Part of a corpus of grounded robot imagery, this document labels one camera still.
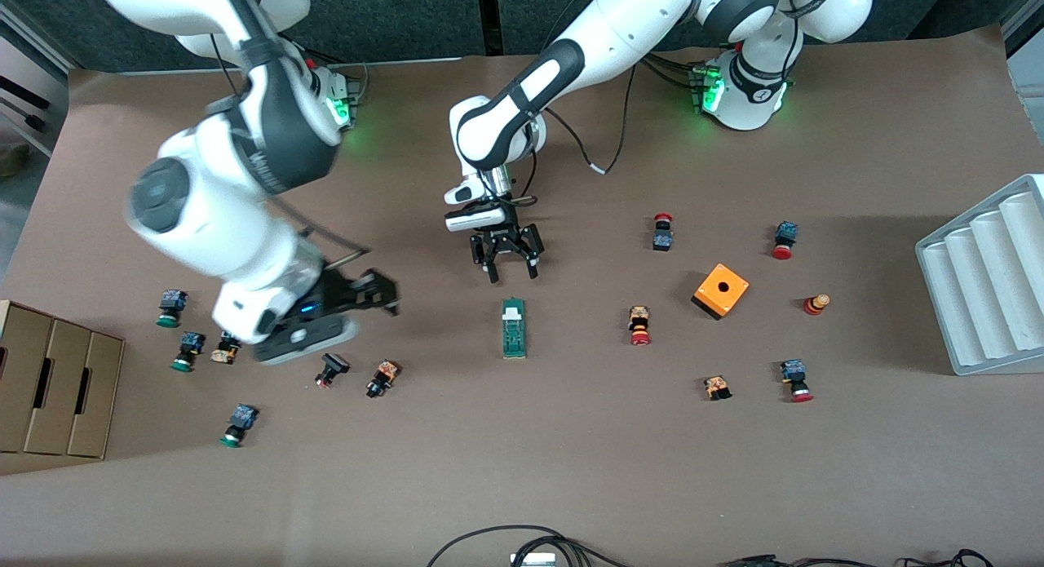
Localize black button orange contact block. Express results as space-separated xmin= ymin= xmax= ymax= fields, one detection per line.
xmin=365 ymin=359 xmax=400 ymax=400

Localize black square button red base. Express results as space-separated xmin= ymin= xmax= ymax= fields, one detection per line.
xmin=314 ymin=352 xmax=351 ymax=389

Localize green button blue contact block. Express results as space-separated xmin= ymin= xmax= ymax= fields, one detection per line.
xmin=170 ymin=331 xmax=206 ymax=373
xmin=156 ymin=289 xmax=189 ymax=329
xmin=219 ymin=404 xmax=260 ymax=449

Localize brown cardboard box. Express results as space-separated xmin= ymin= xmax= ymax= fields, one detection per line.
xmin=0 ymin=299 xmax=126 ymax=460

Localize white grooved tray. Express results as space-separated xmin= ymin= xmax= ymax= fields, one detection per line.
xmin=915 ymin=174 xmax=1044 ymax=377

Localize grey cabinet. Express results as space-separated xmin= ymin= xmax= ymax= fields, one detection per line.
xmin=1002 ymin=0 xmax=1044 ymax=103

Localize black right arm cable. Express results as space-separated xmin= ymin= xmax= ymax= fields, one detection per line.
xmin=277 ymin=200 xmax=372 ymax=266

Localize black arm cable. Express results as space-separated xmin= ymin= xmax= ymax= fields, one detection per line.
xmin=530 ymin=61 xmax=637 ymax=176
xmin=277 ymin=200 xmax=372 ymax=266

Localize beige black switch block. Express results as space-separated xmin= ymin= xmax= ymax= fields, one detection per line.
xmin=210 ymin=330 xmax=244 ymax=365

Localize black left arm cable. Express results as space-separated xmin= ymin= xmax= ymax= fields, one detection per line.
xmin=530 ymin=61 xmax=637 ymax=176

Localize orange button enclosure box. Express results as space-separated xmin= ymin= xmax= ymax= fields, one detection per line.
xmin=692 ymin=263 xmax=750 ymax=321

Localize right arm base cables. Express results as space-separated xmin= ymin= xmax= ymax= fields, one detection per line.
xmin=306 ymin=49 xmax=372 ymax=103

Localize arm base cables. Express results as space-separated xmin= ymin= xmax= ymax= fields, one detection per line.
xmin=644 ymin=53 xmax=706 ymax=95
xmin=306 ymin=49 xmax=372 ymax=103

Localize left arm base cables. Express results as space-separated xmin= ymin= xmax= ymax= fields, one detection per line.
xmin=644 ymin=53 xmax=706 ymax=95

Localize black looped cable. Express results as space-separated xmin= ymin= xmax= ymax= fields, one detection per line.
xmin=428 ymin=525 xmax=629 ymax=567

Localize black flat cable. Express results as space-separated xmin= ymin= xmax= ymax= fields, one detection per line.
xmin=718 ymin=555 xmax=878 ymax=567

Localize black tangled cable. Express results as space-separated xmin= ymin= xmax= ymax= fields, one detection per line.
xmin=897 ymin=549 xmax=996 ymax=567

